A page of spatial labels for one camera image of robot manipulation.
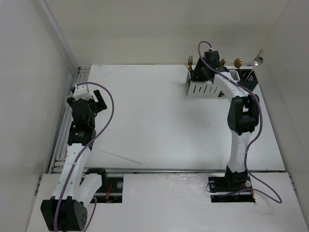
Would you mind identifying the copper four-tine fork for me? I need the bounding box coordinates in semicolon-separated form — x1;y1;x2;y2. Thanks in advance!
185;64;193;73

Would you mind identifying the gold fork green handle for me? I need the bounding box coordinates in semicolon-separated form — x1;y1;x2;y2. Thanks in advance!
187;55;193;65

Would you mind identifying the gold knife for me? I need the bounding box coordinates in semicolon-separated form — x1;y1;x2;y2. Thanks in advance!
219;58;227;67

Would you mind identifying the clear chopstick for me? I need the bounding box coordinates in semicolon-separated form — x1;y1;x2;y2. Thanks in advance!
99;149;143;165

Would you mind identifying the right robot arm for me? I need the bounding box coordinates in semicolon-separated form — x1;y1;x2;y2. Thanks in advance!
192;49;259;193

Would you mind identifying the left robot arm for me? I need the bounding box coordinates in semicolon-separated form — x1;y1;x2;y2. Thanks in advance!
41;87;108;232

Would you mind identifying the white utensil caddy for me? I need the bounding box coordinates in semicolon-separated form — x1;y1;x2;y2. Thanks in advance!
186;71;225;99

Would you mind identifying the copper round spoon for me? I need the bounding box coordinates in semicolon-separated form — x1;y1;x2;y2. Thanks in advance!
234;58;242;80

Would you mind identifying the black utensil caddy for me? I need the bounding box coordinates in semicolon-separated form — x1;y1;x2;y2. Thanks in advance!
213;68;258;99

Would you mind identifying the silver spoon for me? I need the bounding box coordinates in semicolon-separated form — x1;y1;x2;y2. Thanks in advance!
245;56;264;81

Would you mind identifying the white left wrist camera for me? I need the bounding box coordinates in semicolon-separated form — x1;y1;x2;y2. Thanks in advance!
71;84;92;101

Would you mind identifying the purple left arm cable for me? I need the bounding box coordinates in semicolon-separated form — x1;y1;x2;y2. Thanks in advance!
52;81;115;232

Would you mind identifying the aluminium table edge rail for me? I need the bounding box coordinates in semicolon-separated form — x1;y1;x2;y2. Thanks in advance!
45;66;90;174

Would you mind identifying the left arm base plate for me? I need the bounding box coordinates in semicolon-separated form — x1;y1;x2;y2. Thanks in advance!
80;169;124;203

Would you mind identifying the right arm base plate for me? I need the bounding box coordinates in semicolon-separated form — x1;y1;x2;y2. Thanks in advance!
208;176;255;203

